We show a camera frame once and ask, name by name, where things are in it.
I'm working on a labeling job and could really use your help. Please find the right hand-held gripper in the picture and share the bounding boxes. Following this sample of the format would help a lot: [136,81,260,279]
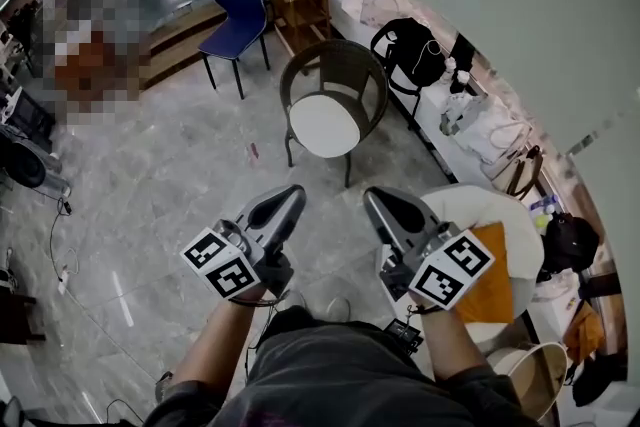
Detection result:
[363,187,496,311]

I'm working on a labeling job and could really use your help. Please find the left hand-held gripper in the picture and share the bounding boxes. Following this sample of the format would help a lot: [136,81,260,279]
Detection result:
[179,184,308,301]

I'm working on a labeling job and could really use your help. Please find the white round seat cushion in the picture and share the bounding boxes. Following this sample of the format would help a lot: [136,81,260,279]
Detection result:
[288,94,362,160]

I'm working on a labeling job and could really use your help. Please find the dark brown wicker chair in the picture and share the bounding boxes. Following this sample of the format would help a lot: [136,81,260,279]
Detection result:
[278,38,390,189]

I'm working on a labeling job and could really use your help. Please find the person's right forearm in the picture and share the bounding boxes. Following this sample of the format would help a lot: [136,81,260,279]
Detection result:
[407,304,489,384]

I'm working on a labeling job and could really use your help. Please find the person's left forearm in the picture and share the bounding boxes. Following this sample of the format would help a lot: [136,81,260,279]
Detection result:
[169,297,281,396]

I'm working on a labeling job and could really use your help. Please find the white round armchair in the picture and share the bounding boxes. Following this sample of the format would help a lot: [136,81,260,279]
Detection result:
[419,183,546,344]

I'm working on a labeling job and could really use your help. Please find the blue plastic chair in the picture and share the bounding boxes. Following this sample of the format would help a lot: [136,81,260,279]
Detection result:
[197,0,272,101]

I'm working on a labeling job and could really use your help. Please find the person's left white shoe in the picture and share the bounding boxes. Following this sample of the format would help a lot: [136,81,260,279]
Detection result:
[284,288,309,311]

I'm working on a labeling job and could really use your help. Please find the person's white shoe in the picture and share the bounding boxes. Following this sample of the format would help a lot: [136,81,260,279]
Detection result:
[284,288,309,311]
[325,297,352,322]

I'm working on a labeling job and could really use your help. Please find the black left wrist band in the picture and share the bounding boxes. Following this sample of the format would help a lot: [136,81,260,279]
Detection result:
[228,292,291,309]

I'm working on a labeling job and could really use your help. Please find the black wrist band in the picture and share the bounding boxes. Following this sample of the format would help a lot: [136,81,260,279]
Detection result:
[228,292,291,309]
[405,303,445,317]

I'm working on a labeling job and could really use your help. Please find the black right wrist band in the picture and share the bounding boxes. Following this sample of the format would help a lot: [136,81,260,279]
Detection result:
[405,303,445,317]

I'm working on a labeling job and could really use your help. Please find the white window bench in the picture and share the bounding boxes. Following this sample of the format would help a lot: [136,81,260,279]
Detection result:
[344,7,626,346]

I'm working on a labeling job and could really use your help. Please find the person's right white shoe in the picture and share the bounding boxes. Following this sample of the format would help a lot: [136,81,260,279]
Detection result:
[325,297,352,322]

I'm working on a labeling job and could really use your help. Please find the orange cloth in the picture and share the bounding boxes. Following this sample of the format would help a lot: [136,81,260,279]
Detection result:
[454,222,516,326]

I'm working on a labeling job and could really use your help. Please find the black belt-mounted device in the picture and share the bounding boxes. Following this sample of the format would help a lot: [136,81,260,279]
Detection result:
[382,317,425,356]

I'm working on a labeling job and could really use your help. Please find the white plastic bag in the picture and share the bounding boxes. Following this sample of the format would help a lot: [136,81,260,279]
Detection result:
[439,92,521,164]

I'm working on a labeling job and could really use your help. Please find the black armchair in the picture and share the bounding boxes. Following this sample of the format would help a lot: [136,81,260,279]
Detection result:
[369,17,449,132]

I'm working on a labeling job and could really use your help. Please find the yellow-green bottle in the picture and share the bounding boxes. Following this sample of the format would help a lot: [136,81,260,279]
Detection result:
[530,202,559,235]

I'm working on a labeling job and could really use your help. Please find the black handbag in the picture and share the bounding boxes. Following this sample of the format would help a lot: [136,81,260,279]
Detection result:
[448,32,476,95]

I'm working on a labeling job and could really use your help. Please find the black backpack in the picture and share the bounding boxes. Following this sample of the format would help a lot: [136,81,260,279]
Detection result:
[539,212,601,274]

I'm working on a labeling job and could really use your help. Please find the person's dark grey shirt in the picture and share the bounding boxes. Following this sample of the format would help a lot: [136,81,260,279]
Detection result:
[144,304,541,427]

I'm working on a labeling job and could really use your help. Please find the wooden step platform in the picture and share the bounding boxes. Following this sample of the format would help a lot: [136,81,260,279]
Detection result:
[139,2,229,89]

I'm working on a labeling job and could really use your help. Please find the round white side table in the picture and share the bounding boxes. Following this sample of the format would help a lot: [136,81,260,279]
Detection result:
[487,340,571,424]

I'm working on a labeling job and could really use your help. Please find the wooden shelf rack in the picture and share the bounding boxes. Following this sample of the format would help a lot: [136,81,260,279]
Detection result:
[269,0,334,59]

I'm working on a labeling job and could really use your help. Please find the pink and white bag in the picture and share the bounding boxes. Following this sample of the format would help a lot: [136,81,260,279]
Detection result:
[359,0,404,29]

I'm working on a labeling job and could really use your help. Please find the orange bag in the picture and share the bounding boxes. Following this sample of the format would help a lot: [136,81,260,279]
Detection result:
[563,299,606,366]

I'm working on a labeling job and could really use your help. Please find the black round floor fan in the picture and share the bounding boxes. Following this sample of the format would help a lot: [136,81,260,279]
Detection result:
[0,124,71,196]

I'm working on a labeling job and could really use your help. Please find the black floor bag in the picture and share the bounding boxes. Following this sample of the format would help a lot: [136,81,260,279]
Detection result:
[569,349,626,409]

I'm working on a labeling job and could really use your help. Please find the black equipment case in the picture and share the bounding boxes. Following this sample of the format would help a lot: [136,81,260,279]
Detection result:
[0,87,56,151]

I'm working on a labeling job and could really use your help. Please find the dark wooden table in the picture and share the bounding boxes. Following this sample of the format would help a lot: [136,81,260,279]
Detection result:
[0,289,46,346]

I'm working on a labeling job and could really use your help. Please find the white charging cable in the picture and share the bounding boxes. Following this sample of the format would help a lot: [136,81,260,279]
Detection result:
[418,38,444,76]

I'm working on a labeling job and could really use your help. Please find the white blind pull cord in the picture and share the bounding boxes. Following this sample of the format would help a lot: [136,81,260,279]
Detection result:
[564,87,640,157]

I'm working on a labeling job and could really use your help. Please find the black floor cable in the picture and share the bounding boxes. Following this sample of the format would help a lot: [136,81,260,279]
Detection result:
[49,197,81,296]

